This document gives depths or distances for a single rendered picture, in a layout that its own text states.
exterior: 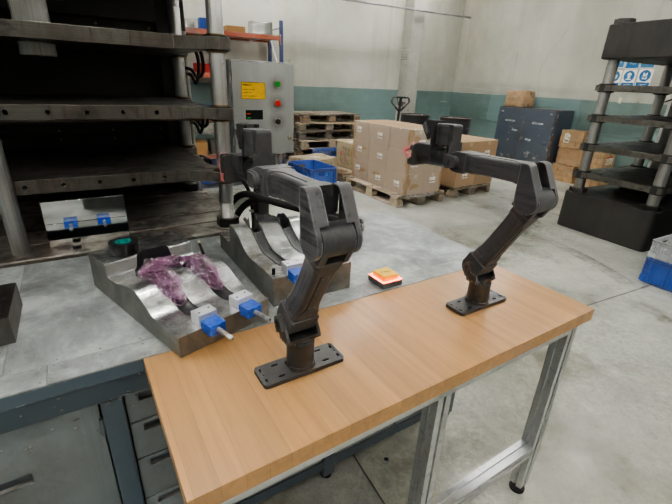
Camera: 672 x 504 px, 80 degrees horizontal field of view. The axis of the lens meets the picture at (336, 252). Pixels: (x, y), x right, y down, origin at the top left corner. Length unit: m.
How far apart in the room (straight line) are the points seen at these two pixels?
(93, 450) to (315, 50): 7.82
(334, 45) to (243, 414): 8.11
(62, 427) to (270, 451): 0.58
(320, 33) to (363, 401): 7.97
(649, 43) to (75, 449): 4.90
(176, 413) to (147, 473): 0.50
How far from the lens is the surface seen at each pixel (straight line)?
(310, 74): 8.40
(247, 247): 1.34
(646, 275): 4.12
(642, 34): 4.97
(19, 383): 1.09
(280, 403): 0.88
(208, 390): 0.93
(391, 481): 1.79
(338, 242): 0.67
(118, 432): 1.23
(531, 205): 1.08
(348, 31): 8.79
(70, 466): 1.29
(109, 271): 1.29
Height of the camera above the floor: 1.40
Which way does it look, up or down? 23 degrees down
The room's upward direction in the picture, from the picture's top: 3 degrees clockwise
